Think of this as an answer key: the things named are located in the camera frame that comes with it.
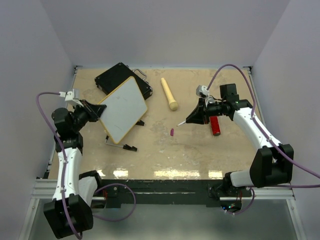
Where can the yellow framed whiteboard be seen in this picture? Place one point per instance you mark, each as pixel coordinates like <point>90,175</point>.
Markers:
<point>125,106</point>

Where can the whiteboard metal stand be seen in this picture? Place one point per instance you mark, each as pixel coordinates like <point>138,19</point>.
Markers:
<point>120,145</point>

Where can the black hard case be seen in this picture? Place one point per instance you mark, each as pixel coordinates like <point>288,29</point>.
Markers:
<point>117,74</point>

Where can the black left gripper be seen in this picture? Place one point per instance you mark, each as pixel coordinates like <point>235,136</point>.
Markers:
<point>97,109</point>

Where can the red glitter toy microphone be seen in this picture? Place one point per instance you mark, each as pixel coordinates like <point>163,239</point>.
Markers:
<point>215,127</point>

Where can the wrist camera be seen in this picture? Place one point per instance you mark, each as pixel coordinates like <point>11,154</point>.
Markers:
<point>203,92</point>
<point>72,97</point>

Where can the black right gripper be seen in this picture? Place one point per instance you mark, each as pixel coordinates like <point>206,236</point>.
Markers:
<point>197,116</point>

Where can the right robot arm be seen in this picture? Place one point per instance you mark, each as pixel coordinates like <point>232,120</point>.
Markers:
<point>269,168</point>

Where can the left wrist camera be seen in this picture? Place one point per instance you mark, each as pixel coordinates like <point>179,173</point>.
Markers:
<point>72,97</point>

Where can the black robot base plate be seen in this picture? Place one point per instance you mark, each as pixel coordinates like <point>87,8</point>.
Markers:
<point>205,192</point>

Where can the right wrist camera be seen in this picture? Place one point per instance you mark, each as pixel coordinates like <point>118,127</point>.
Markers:
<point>203,92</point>

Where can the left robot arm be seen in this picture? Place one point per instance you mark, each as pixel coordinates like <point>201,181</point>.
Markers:
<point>70,212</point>

